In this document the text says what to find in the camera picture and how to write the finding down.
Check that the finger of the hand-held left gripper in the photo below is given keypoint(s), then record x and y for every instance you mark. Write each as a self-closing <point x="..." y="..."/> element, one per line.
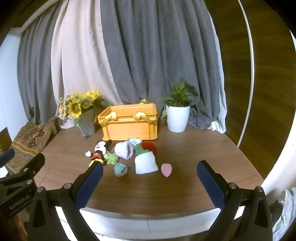
<point x="6" y="156"/>
<point x="34" y="163"/>

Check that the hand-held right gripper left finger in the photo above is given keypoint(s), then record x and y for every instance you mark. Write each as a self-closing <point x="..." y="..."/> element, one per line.
<point x="89" y="186"/>

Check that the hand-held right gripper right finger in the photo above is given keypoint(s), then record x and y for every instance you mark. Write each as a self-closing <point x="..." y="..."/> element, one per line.
<point x="211" y="186"/>

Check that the teal sock ball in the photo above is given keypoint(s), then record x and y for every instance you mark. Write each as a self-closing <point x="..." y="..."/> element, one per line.
<point x="120" y="169"/>

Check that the black mouse plush toy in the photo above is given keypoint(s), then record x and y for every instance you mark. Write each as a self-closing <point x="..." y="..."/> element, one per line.
<point x="98" y="151"/>

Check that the pink makeup sponge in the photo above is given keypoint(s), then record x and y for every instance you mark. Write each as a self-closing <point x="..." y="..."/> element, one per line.
<point x="166" y="170"/>

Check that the white ruffled knit cloth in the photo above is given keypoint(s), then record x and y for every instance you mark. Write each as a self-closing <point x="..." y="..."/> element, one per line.
<point x="124" y="150"/>

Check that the white paper napkin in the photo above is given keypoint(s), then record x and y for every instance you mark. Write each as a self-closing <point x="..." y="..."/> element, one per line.
<point x="145" y="164"/>

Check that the green plush toy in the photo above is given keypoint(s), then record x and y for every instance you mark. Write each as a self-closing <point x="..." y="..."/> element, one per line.
<point x="141" y="150"/>

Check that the orange plastic basket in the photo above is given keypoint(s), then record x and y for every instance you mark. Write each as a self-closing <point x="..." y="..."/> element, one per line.
<point x="131" y="128"/>

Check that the red fluffy ball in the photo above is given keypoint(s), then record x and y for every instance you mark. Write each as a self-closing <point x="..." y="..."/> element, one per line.
<point x="149" y="146"/>

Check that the brown patterned cushion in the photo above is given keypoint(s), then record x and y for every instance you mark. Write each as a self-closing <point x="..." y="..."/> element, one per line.
<point x="27" y="141"/>

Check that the green frog toy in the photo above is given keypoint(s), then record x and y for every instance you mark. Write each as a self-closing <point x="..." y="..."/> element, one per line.
<point x="111" y="158"/>

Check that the grey ribbed vase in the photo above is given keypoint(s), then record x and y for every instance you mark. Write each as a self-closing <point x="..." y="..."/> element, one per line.
<point x="87" y="125"/>

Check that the blue tissue packet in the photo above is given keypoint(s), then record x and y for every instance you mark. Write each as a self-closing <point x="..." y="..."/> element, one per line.
<point x="134" y="141"/>

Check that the sunflower bouquet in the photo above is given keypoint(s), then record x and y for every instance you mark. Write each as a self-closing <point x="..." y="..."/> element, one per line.
<point x="77" y="105"/>

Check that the white plant pot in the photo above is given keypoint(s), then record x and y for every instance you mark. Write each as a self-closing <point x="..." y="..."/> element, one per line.
<point x="177" y="119"/>

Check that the white crumpled cloth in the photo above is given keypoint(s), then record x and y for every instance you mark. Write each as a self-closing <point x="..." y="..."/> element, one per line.
<point x="285" y="213"/>

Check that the grey curtain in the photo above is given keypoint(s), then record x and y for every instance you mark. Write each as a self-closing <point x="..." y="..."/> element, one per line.
<point x="161" y="51"/>
<point x="34" y="81"/>

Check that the green leafy plant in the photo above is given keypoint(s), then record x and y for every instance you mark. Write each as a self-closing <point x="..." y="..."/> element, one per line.
<point x="179" y="96"/>

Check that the pale pink curtain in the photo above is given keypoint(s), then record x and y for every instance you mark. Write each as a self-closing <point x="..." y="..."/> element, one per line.
<point x="78" y="58"/>

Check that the white hoop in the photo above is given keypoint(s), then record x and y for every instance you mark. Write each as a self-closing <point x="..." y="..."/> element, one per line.
<point x="251" y="58"/>

